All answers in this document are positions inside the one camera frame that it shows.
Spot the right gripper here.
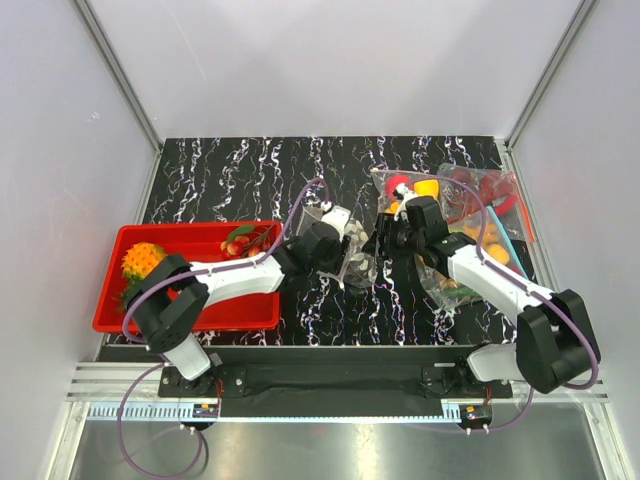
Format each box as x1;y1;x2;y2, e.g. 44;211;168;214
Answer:
361;213;425;261

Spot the polka dot zip bag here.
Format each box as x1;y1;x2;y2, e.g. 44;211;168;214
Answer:
296;204;377;290

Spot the fake cherry bunch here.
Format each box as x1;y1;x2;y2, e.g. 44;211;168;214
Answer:
220;225;274;260

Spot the fake orange pineapple with leaves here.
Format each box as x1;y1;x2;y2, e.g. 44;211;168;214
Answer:
114;242;167;313

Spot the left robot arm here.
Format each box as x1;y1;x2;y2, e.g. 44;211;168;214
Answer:
121;220;346;396

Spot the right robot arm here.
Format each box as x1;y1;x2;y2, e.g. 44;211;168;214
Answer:
365;197;601;397

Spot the zip bag with apple and peppers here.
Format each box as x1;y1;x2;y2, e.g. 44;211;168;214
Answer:
370;168;441;221

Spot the blue zip bag mixed food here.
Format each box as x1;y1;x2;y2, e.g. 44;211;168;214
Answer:
449;206;524;275

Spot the zip bag with red chilies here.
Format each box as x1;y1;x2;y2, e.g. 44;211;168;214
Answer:
437;164;535;242

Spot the red plastic bin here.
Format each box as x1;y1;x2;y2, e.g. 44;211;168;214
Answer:
92;220;284;334

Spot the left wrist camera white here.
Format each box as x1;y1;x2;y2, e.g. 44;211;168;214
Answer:
320;201;351;241

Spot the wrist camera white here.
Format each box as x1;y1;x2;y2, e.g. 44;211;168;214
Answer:
320;201;351;241
393;183;418;221

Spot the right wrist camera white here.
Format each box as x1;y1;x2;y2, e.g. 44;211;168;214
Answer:
393;183;418;221

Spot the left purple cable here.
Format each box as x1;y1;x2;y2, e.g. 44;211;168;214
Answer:
117;178;334;476

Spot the purple cable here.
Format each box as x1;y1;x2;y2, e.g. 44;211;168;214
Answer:
399;174;601;431
117;178;334;476

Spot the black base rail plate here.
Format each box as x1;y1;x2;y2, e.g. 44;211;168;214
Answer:
158;346;513;422

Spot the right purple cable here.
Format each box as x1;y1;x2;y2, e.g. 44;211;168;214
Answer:
399;174;601;431

